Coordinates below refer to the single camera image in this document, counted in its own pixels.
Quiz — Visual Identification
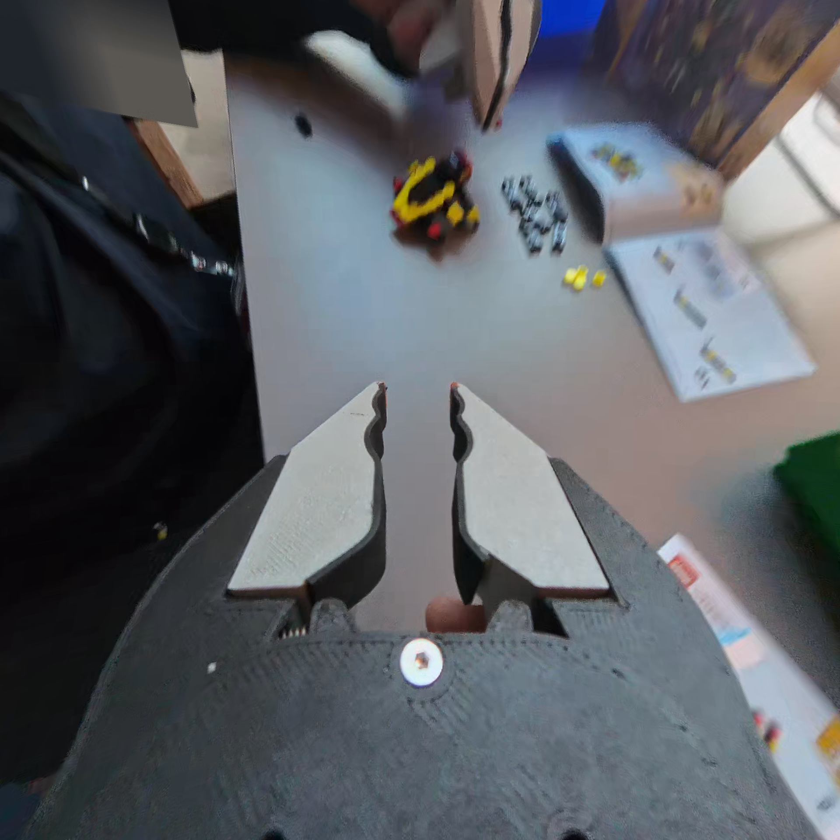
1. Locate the blue object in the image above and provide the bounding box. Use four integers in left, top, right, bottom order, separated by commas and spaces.
537, 0, 608, 39

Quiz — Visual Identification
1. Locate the yellow black red lego model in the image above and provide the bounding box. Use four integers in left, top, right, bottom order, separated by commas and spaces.
390, 151, 483, 247

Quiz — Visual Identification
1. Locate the black strap with metal clips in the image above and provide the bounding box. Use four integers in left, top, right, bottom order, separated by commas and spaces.
79, 174, 240, 280

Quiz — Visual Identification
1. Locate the dark printed board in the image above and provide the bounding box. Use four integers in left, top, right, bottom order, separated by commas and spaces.
594, 0, 840, 173

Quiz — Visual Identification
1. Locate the lego set box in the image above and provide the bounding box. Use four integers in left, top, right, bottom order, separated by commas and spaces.
546, 123, 724, 245

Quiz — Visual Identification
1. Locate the folded lego leaflet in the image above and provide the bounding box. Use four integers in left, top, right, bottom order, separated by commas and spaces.
658, 533, 840, 837

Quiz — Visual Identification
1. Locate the pile of black lego parts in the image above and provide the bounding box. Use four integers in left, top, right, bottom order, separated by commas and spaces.
500, 172, 571, 257

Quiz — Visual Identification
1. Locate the person's left hand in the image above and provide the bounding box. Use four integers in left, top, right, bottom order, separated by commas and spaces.
387, 0, 454, 73

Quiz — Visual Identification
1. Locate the open lego instruction booklet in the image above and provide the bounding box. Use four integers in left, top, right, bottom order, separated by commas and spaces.
604, 230, 818, 403

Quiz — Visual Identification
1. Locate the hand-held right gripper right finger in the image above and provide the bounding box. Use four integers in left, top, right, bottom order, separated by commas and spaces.
449, 381, 613, 610

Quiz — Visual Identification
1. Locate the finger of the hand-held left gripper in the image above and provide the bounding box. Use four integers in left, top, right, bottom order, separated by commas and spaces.
499, 0, 544, 126
469, 0, 503, 129

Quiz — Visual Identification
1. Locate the green plastic bin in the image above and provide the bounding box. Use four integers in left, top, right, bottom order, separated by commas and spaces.
774, 433, 840, 559

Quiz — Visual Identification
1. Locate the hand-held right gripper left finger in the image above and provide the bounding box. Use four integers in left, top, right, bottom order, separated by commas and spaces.
226, 381, 389, 636

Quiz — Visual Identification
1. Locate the white cabinet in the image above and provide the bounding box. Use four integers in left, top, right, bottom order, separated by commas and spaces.
722, 92, 840, 263

